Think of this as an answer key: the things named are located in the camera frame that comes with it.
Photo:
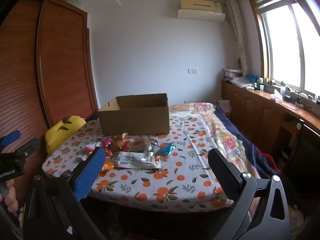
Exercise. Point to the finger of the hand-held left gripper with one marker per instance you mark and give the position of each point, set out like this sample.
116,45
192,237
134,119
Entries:
10,137
27,147

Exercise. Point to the patterned white curtain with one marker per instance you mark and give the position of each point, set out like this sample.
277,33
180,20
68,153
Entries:
237,30

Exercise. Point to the white printed snack packet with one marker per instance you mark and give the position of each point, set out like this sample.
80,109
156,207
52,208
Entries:
135,160

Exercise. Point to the person's left hand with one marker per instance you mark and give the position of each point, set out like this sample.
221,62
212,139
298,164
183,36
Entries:
11,200

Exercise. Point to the brown cardboard box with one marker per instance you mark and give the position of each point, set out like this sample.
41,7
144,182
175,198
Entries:
135,122

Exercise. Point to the clear plastic bag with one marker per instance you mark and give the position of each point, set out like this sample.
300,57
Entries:
241,82

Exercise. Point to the green capped bottle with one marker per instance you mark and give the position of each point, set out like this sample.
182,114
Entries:
283,87

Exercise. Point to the stack of pale boxes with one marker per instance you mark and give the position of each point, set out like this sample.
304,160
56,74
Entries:
232,73

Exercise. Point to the yellow plush toy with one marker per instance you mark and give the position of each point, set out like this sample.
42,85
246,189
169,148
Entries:
60,132

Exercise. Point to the teal snack packet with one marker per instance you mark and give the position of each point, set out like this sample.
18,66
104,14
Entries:
167,148

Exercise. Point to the small red candy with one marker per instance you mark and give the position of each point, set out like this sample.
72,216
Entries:
157,157

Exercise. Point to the wooden slatted wardrobe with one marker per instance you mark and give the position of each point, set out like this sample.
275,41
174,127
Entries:
62,67

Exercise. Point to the row of blue bottles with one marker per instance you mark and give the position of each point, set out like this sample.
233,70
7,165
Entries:
252,77

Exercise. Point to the white paper bag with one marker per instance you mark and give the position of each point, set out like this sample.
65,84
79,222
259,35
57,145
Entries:
224,106

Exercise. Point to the white tissue box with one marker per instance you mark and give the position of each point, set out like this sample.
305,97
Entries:
277,96

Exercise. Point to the black chair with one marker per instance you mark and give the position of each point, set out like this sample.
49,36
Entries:
307,155

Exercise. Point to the pink snack packet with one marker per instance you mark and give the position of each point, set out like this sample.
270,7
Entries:
107,143

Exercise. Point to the long wooden cabinet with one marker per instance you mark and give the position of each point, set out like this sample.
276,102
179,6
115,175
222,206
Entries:
252,112

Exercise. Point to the orange-print tablecloth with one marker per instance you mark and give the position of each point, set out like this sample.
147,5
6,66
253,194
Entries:
162,180

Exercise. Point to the orange snack packet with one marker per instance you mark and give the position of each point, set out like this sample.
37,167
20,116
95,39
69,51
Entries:
107,168

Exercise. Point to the white wall switch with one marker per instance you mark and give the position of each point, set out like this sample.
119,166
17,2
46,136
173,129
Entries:
192,71

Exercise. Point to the wooden framed window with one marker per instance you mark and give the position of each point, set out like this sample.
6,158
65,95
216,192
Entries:
282,47

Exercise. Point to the white and red wrapper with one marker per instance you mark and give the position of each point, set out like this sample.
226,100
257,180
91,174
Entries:
91,148

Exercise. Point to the clear biscuit packet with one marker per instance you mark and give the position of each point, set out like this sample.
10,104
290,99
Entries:
141,144

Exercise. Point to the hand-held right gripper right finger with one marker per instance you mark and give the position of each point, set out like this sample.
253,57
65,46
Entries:
223,175

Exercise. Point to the white wall air conditioner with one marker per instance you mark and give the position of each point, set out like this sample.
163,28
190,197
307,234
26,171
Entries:
200,10

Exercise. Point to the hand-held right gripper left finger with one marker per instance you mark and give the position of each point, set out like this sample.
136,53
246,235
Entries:
90,172

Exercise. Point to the bronze foil snack packet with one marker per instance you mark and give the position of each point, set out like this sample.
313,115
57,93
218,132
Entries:
120,142

